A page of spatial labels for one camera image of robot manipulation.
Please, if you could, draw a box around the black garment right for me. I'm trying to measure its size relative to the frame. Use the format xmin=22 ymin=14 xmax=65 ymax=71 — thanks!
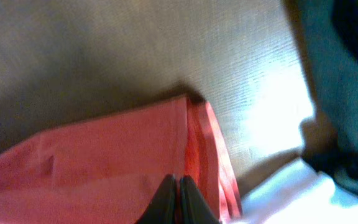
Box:
xmin=297 ymin=0 xmax=358 ymax=196

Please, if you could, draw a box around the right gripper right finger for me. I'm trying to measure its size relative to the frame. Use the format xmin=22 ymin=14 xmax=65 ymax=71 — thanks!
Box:
xmin=180 ymin=175 xmax=220 ymax=224

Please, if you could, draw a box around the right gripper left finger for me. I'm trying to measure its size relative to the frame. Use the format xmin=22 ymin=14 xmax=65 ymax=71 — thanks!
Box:
xmin=135 ymin=175 xmax=177 ymax=224

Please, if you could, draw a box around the white garment right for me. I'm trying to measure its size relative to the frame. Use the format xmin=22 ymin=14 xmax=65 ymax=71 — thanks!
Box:
xmin=231 ymin=159 xmax=358 ymax=224

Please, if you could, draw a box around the red t-shirt white print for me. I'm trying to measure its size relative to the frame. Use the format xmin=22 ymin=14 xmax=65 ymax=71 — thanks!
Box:
xmin=0 ymin=97 xmax=242 ymax=223

